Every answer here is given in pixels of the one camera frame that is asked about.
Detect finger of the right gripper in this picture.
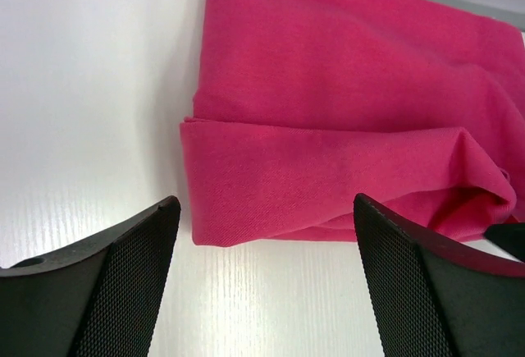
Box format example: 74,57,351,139
483,223,525,261

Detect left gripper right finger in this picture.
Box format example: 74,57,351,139
354,194,524,356

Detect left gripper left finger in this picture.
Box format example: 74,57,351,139
1,196,180,356

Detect pink trousers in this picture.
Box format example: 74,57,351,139
180,0,524,247

